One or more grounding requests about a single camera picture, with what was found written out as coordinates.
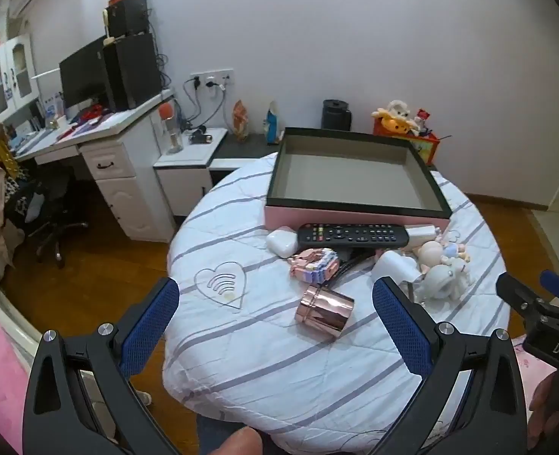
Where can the black cylindrical device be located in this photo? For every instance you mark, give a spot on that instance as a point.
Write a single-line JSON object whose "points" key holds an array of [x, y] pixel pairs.
{"points": [[201, 136]]}

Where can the pink building block toy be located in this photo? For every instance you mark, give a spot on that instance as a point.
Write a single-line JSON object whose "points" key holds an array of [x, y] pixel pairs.
{"points": [[313, 266]]}

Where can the red-tipped microphone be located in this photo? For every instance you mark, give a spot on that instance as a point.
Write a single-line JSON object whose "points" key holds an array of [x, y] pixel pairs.
{"points": [[167, 114]]}

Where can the black hair clip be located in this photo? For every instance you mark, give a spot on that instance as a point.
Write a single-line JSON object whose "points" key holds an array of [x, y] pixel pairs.
{"points": [[350, 263]]}

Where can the white desk with drawers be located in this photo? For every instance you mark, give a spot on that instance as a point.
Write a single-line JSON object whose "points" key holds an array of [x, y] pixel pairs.
{"points": [[118, 170]]}

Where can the person's right hand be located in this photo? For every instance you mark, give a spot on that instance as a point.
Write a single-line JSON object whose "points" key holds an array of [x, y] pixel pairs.
{"points": [[544, 407]]}

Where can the yellow and white plush toys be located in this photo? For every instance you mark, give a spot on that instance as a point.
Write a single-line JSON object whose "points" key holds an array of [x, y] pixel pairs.
{"points": [[397, 116]]}

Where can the red toy storage box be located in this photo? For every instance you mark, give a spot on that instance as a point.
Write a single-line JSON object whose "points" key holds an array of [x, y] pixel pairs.
{"points": [[426, 149]]}

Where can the small white earbuds case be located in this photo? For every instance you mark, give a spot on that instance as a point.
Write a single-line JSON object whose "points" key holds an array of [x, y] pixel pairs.
{"points": [[281, 242]]}

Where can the orange snack bag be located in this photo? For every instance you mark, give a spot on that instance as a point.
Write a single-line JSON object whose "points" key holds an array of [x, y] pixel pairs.
{"points": [[241, 121]]}

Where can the white side cabinet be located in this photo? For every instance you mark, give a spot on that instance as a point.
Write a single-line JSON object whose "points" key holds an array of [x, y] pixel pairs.
{"points": [[184, 180]]}

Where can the black remote control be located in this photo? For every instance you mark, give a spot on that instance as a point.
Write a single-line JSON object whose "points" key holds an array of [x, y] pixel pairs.
{"points": [[355, 236]]}

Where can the clear glass bottle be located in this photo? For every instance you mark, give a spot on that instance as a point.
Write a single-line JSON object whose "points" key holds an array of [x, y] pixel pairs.
{"points": [[175, 141]]}

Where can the clear plastic trinket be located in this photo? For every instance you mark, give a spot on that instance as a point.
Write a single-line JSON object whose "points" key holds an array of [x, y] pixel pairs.
{"points": [[414, 291]]}

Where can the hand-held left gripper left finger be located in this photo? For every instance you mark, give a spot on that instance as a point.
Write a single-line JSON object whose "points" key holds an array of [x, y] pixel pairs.
{"points": [[150, 324]]}

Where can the dark green tray box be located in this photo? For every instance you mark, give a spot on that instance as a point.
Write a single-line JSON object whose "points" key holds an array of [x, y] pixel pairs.
{"points": [[350, 175]]}

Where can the black office chair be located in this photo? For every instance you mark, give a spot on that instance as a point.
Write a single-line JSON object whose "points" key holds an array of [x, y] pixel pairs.
{"points": [[47, 208]]}

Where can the white power adapter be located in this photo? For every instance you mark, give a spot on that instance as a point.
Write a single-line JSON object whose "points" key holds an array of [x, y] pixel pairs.
{"points": [[421, 233]]}

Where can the white wall power socket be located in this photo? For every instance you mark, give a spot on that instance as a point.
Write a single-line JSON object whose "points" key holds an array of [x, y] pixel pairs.
{"points": [[213, 78]]}

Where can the black computer monitor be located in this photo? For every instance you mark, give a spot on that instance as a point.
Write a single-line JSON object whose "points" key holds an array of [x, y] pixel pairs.
{"points": [[82, 76]]}

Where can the white astronaut figurine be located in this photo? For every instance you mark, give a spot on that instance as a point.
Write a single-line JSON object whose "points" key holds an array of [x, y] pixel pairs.
{"points": [[442, 282]]}

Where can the white glass-door cabinet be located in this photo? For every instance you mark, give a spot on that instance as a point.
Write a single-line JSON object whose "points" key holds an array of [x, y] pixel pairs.
{"points": [[9, 78]]}

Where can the black kettle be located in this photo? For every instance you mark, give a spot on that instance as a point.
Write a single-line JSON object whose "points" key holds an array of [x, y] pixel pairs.
{"points": [[335, 114]]}

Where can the rose gold metal jar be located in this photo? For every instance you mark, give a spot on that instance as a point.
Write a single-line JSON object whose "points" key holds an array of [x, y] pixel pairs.
{"points": [[324, 310]]}

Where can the small baby doll figurine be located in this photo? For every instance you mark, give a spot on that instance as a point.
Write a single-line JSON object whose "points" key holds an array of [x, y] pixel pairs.
{"points": [[438, 250]]}

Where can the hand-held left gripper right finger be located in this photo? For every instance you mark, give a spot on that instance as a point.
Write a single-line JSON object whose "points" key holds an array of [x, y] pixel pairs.
{"points": [[402, 329]]}

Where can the person's left hand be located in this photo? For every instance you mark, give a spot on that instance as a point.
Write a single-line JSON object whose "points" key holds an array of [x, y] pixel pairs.
{"points": [[236, 443]]}

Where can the large black speaker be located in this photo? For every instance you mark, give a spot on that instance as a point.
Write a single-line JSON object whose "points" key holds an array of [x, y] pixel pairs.
{"points": [[132, 73]]}

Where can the small black speaker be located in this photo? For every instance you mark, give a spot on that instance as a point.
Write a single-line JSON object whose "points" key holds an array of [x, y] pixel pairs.
{"points": [[127, 18]]}

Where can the blue and white snack bag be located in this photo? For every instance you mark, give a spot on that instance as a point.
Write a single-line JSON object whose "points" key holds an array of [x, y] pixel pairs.
{"points": [[271, 124]]}

